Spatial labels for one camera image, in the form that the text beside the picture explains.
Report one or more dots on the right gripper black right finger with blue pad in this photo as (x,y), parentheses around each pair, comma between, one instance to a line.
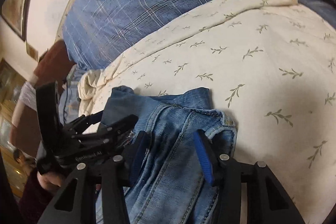
(223,172)

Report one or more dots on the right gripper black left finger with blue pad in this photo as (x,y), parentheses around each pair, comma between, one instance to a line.
(122,171)

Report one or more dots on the blue denim jeans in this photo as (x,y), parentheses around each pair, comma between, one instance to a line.
(171,187)

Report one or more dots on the person's left hand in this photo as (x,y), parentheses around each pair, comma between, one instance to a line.
(50,181)

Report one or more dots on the grey-blue folded jeans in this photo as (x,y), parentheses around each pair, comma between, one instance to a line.
(69,99)

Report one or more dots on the person in brown jacket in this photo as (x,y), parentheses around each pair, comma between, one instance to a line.
(26,163)

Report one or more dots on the white lace cloth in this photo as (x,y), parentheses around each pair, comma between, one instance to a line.
(28,96)

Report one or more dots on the brown upholstered headboard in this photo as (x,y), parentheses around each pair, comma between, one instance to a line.
(54,66)

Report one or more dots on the wooden glass-door wardrobe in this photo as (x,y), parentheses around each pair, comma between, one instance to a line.
(11,84)

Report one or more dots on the small framed picture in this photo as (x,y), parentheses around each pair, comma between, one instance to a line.
(31,51)

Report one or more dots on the cream leaf-print bed sheet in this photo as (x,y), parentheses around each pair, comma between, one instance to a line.
(270,64)

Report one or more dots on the large framed painting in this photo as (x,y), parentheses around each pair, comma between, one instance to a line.
(15,14)

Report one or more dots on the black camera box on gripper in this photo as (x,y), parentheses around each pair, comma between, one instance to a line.
(48,117)

